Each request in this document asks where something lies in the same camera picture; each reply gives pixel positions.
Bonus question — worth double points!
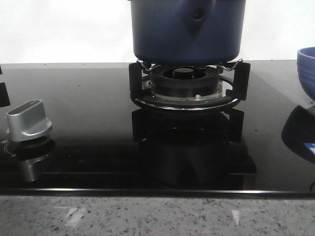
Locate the blue bowl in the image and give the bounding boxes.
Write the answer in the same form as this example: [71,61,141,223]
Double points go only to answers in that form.
[297,46,315,101]

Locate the blue cooking pot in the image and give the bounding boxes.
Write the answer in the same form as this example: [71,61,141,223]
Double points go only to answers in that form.
[130,0,246,66]

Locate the black pot support grate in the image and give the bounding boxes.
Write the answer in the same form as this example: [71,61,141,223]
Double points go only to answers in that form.
[128,59,251,113]

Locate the black gas burner head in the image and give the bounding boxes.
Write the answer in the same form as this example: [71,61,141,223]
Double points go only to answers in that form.
[150,65,220,97]

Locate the black glass stove top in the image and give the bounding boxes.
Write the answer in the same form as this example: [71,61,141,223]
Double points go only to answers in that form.
[0,60,315,199]

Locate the silver stove knob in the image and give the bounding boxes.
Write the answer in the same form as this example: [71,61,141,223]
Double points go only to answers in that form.
[6,99,52,142]

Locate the black left burner grate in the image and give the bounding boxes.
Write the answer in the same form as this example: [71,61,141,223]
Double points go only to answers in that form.
[0,82,10,108]

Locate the blue white stove label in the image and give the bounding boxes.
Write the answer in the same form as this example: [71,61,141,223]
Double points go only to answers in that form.
[304,143,315,155]

